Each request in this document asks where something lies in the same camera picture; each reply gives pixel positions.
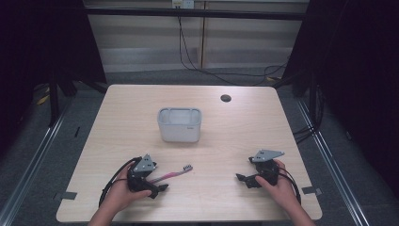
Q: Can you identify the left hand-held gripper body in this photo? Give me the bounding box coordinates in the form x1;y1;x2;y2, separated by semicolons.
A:
126;153;160;200

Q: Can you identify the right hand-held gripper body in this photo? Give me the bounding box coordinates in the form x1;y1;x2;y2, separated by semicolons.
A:
248;149;286;188

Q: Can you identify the pink toothbrush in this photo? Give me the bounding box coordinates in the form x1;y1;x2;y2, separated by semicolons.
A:
148;164;194;185

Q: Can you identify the person's right hand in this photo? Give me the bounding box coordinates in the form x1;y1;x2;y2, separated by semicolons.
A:
254;158;299;209

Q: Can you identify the person's left hand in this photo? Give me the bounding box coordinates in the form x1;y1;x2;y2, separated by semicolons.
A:
106;162;153;215

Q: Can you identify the grey tape strip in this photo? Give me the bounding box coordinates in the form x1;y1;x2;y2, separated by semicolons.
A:
301;186;324;196
53;190;78;202

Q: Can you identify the white plastic container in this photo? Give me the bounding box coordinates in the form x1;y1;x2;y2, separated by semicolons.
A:
156;106;202;144

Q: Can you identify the black metal stand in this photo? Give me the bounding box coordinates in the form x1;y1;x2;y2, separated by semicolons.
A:
47;73;61;128
308;70;319;130

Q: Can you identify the yellow floor item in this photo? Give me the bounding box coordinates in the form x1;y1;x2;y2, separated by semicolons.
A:
35;85;52;106

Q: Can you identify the black curtain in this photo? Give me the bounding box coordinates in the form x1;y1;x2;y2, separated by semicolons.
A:
0;0;108;158
280;0;399;202

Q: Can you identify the black horizontal bar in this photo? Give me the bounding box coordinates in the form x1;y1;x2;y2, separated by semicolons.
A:
84;7;311;22

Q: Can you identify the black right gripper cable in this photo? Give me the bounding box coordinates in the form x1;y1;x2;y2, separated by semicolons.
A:
277;166;303;205

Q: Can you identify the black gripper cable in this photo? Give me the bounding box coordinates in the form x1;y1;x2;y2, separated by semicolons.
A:
277;166;303;205
98;156;143;208

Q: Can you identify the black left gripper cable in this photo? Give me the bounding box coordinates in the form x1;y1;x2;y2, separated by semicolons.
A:
98;156;143;208

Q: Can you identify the bundle of black floor cables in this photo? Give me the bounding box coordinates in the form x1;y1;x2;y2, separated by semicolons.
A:
293;84;326;145

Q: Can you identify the metal floor rail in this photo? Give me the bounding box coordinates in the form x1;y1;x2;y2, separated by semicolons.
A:
0;95;77;226
295;97;375;226

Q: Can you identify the long black wall cable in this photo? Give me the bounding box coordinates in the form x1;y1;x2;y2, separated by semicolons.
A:
177;15;289;87

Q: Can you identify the white wall socket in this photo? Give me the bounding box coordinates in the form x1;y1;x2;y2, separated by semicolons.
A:
171;0;196;9

